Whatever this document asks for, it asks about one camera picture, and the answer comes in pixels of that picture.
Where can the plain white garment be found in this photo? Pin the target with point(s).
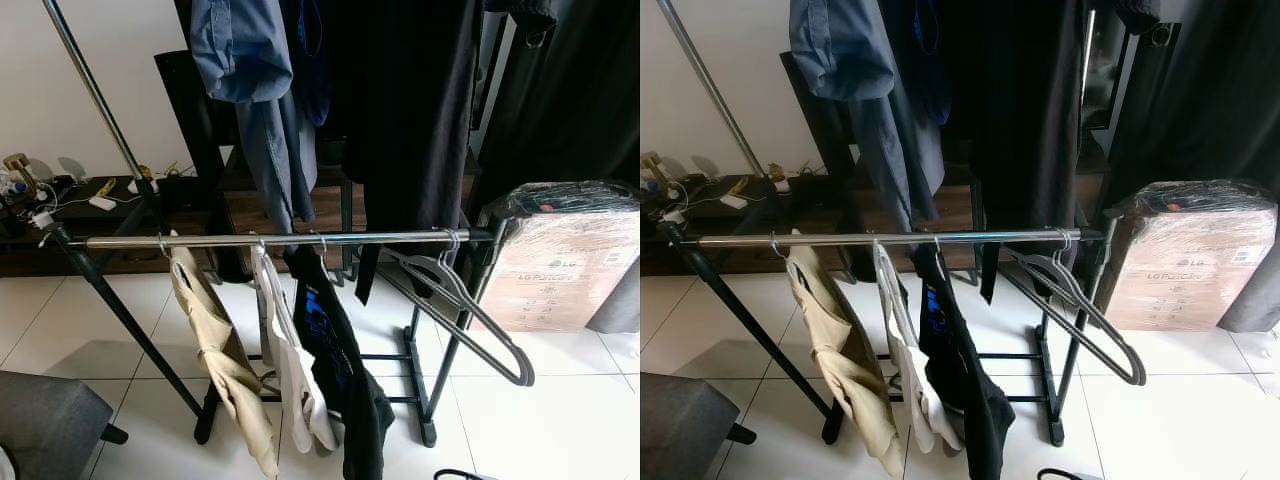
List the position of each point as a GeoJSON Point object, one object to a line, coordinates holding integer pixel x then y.
{"type": "Point", "coordinates": [295, 380]}
{"type": "Point", "coordinates": [915, 380]}

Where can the hanger with metal hook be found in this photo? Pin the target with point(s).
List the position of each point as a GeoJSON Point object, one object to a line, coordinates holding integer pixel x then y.
{"type": "Point", "coordinates": [776, 246]}
{"type": "Point", "coordinates": [322, 244]}
{"type": "Point", "coordinates": [937, 244]}
{"type": "Point", "coordinates": [164, 246]}

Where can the dark grey plastic hanger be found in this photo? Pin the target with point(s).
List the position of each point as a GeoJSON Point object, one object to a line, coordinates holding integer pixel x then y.
{"type": "Point", "coordinates": [1085, 300]}
{"type": "Point", "coordinates": [1112, 368]}
{"type": "Point", "coordinates": [470, 302]}
{"type": "Point", "coordinates": [500, 370]}

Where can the white plug adapter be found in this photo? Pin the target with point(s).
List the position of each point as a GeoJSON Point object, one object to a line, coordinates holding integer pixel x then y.
{"type": "Point", "coordinates": [672, 216]}
{"type": "Point", "coordinates": [42, 219]}

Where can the plastic wrapped cardboard box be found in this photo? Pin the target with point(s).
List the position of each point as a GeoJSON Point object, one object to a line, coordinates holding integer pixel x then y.
{"type": "Point", "coordinates": [560, 270]}
{"type": "Point", "coordinates": [1180, 270]}

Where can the dark wooden sideboard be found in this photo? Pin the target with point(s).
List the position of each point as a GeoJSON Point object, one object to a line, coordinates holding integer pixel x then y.
{"type": "Point", "coordinates": [740, 258]}
{"type": "Point", "coordinates": [130, 255]}

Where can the white power strip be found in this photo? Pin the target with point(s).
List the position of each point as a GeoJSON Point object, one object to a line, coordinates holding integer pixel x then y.
{"type": "Point", "coordinates": [103, 203]}
{"type": "Point", "coordinates": [734, 201]}

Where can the small yellow object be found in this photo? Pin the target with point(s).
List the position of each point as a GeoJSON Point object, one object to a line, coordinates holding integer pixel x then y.
{"type": "Point", "coordinates": [738, 186]}
{"type": "Point", "coordinates": [106, 187]}

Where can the gold figurine white base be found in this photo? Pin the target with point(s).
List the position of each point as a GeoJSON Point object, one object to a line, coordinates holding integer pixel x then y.
{"type": "Point", "coordinates": [143, 185]}
{"type": "Point", "coordinates": [778, 183]}

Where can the slanted chrome pole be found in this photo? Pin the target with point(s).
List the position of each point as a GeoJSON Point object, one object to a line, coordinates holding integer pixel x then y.
{"type": "Point", "coordinates": [714, 90]}
{"type": "Point", "coordinates": [100, 95]}

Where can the grey fabric ottoman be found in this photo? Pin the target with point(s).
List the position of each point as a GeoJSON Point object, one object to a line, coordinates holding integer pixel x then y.
{"type": "Point", "coordinates": [690, 430]}
{"type": "Point", "coordinates": [50, 430]}

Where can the black leaning board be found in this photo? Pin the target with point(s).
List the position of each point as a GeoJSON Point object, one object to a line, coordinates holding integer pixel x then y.
{"type": "Point", "coordinates": [815, 120]}
{"type": "Point", "coordinates": [195, 120]}

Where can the beige garment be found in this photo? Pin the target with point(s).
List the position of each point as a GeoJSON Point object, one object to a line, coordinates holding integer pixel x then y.
{"type": "Point", "coordinates": [215, 350]}
{"type": "Point", "coordinates": [840, 350]}

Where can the blue shirt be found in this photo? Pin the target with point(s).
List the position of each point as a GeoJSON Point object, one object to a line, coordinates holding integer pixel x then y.
{"type": "Point", "coordinates": [240, 50]}
{"type": "Point", "coordinates": [840, 50]}

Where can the navy garment blue trim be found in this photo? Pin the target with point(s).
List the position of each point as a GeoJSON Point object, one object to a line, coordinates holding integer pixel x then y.
{"type": "Point", "coordinates": [312, 90]}
{"type": "Point", "coordinates": [925, 90]}

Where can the black t-shirt blue print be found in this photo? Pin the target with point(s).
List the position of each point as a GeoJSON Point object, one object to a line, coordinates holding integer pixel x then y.
{"type": "Point", "coordinates": [340, 380]}
{"type": "Point", "coordinates": [960, 380]}

